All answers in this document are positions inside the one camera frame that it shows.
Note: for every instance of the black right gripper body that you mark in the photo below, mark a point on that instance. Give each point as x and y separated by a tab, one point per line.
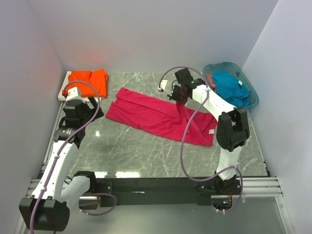
177	95

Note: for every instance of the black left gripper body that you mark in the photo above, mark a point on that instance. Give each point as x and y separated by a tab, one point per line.
89	113

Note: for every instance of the pink t shirt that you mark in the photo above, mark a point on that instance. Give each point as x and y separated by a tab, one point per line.
162	118

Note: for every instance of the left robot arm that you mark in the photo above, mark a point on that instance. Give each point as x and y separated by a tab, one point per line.
49	205

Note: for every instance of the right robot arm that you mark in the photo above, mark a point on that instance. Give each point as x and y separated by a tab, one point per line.
232	129

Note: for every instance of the white foam pad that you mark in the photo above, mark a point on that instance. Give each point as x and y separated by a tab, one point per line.
65	82

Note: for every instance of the salmon t shirt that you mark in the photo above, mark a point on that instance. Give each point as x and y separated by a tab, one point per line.
211	82

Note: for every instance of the orange folded t shirt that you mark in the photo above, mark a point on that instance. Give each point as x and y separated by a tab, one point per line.
97	79

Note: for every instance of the blue t shirt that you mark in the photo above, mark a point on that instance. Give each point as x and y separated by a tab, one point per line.
228	88

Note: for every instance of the teal plastic basket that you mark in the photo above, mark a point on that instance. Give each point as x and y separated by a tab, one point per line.
234	70

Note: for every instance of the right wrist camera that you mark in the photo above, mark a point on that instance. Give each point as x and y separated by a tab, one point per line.
165	86

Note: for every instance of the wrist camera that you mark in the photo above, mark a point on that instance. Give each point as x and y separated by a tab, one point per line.
72	93
165	86

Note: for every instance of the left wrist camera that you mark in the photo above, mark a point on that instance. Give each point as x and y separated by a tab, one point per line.
72	93

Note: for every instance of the aluminium frame rail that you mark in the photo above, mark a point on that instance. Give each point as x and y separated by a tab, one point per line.
261	187

